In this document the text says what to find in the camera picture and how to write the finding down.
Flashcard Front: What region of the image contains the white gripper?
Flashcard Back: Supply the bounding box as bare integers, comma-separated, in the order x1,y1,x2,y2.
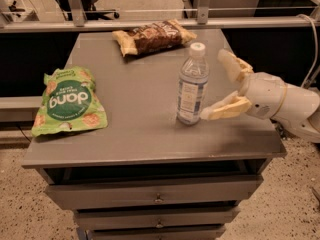
200,49,287,120

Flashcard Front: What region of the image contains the blue plastic water bottle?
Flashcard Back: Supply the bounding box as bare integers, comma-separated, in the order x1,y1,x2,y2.
177,42,209,125

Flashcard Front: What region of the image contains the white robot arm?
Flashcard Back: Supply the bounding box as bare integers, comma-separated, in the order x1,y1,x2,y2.
200,49,320,143

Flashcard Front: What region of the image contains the brown yellow snack bag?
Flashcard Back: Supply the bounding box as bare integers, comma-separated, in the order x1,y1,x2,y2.
112,19,197,56

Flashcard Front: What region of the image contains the top grey drawer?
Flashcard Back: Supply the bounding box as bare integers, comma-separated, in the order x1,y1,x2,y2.
46,175,263,210

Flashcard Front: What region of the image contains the grey drawer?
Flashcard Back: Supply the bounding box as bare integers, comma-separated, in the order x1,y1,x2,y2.
91,225,225,240
75,206,240,230
46,175,263,210

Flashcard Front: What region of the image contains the grey drawer cabinet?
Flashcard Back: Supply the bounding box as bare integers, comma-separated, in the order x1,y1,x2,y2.
21,28,288,240

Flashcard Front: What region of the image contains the bottom grey drawer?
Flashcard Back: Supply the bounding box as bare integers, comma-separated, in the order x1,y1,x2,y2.
91,225,225,240

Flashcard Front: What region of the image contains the green dang snack bag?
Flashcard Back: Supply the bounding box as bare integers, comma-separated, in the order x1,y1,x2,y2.
31,66,108,137

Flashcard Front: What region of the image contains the middle grey drawer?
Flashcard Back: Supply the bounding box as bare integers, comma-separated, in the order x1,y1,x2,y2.
75,206,240,230

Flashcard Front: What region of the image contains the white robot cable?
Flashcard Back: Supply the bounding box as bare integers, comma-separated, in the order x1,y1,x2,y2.
295,13,320,88

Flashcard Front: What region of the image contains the grey metal rail frame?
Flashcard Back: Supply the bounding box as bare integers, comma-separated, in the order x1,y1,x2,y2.
1,0,320,33

